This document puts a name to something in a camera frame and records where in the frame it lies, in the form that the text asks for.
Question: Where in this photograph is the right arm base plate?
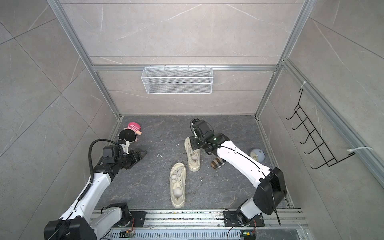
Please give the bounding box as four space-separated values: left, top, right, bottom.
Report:
223 209 265 227

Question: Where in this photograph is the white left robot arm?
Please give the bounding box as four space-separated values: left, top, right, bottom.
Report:
44 144 148 240

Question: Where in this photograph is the white wire mesh basket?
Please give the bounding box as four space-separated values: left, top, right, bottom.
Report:
141 67 214 95

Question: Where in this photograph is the aluminium corner frame post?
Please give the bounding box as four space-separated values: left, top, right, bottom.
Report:
255 0 317 120

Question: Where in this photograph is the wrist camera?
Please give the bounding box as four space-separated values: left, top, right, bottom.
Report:
191 119 214 139
119 140 130 154

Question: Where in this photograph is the aluminium front rail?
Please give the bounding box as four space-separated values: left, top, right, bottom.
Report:
91 209 314 240

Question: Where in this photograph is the pink plush doll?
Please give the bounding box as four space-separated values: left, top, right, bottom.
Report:
118 122 142 143

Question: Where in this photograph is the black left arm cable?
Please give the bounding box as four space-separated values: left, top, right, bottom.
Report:
87 138 118 182

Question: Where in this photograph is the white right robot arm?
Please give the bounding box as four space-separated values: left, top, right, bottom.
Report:
190 134 287 224

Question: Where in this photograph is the black wire hook rack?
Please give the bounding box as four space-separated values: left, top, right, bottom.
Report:
286 89 356 170

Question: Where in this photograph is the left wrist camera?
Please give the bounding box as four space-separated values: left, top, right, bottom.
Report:
119 140 130 154

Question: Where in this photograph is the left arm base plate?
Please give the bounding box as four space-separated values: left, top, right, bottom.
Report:
113 211 147 228

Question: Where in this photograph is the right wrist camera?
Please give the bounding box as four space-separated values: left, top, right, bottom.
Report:
191 119 214 139

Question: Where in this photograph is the cream sneaker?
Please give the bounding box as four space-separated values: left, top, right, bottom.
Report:
184 137 201 172
169 163 187 208

